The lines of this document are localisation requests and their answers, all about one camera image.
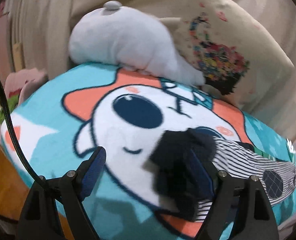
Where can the white plush toy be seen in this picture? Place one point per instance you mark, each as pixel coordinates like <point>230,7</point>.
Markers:
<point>124,36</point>

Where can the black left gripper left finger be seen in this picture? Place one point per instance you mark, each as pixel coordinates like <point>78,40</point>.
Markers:
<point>39,217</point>

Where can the cream floral pillow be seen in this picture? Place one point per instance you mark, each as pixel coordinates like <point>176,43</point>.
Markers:
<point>240,60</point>

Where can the striped navy white pants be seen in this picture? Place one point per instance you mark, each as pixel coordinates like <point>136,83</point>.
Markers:
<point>239,159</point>

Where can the beige curtain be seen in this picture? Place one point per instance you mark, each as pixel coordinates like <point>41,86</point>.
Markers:
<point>43,28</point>

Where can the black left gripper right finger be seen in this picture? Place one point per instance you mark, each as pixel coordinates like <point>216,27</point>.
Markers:
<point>242,201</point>

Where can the teal star cartoon blanket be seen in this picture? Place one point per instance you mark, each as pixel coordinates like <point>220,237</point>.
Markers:
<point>63,122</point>

